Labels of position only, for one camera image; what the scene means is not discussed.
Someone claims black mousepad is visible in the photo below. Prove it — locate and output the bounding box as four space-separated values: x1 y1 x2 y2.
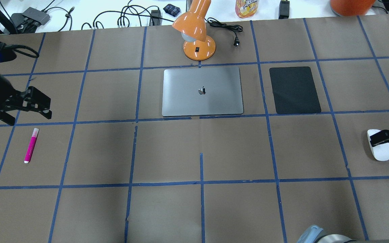
269 66 321 115

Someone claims black lamp power cable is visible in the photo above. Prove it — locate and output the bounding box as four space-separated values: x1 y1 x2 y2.
207 18 243 48

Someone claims yellow drink bottle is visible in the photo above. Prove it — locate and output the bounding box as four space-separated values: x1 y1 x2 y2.
235 0 259 19

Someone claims grey usb hub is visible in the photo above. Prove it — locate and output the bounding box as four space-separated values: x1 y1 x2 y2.
22 7 50 26

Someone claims dark blue pouch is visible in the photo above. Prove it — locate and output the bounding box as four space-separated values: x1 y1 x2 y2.
163 4 181 17

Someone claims pink highlighter pen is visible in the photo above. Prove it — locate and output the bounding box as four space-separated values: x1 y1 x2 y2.
24 128 39 164

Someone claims white computer mouse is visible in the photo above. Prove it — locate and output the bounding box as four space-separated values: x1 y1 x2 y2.
366 129 389 162

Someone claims black power adapter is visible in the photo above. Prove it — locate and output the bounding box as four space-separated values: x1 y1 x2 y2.
278 0 290 20

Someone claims orange desk lamp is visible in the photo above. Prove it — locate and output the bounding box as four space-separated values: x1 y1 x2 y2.
172 0 216 61

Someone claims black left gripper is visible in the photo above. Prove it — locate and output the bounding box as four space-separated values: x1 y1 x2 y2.
0 74 52 126

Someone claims silver laptop notebook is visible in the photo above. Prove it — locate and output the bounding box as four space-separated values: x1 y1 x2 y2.
161 66 244 117

